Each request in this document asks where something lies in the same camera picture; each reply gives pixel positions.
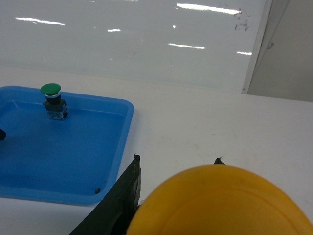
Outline blue plastic tray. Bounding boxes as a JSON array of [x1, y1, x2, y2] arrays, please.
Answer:
[[0, 86, 134, 205]]

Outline yellow mushroom push button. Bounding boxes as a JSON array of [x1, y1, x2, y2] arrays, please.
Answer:
[[127, 165, 313, 235]]

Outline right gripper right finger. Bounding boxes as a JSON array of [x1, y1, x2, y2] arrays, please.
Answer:
[[214, 157, 225, 165]]

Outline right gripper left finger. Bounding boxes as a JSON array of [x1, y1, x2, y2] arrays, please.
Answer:
[[71, 154, 141, 235]]

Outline green mushroom push button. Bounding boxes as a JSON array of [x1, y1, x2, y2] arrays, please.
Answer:
[[40, 83, 68, 120]]

